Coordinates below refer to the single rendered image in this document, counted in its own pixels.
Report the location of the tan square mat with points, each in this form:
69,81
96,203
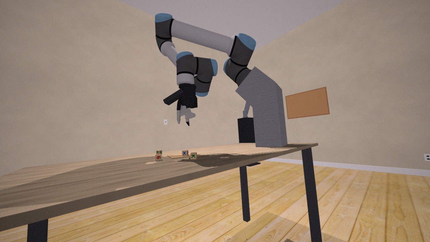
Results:
178,156

